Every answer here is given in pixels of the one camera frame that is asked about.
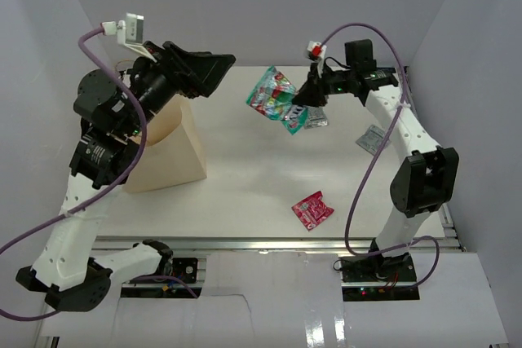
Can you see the aluminium front rail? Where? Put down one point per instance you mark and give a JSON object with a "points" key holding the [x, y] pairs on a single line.
{"points": [[321, 245]]}

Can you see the silver grey sachet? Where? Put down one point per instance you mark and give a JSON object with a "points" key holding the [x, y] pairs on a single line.
{"points": [[316, 118], [372, 139]]}

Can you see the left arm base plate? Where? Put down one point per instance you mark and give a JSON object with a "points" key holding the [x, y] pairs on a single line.
{"points": [[189, 274]]}

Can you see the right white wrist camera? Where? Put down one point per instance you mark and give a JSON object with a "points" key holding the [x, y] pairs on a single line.
{"points": [[315, 52]]}

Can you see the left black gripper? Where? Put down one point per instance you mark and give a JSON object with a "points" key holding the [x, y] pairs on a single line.
{"points": [[200, 73]]}

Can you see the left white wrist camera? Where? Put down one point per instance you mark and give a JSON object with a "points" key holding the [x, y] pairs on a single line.
{"points": [[129, 33]]}

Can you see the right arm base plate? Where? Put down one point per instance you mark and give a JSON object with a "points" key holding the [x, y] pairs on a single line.
{"points": [[362, 282]]}

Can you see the teal fruit candy bag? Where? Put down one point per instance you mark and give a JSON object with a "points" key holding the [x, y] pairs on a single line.
{"points": [[273, 97]]}

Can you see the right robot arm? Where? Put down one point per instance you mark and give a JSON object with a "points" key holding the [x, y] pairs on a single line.
{"points": [[385, 91]]}

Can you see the beige paper bag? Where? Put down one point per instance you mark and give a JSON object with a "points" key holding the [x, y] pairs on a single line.
{"points": [[173, 153]]}

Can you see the blue table label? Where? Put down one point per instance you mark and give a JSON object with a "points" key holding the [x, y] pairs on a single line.
{"points": [[387, 69]]}

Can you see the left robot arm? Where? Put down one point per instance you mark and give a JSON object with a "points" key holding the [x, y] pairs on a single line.
{"points": [[70, 278]]}

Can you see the red snack packet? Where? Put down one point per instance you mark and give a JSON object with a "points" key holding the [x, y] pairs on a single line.
{"points": [[312, 210]]}

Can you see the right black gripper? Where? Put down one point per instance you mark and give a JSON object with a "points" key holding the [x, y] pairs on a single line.
{"points": [[313, 93]]}

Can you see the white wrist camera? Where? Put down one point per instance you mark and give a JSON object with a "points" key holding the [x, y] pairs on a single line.
{"points": [[315, 52], [129, 33]]}

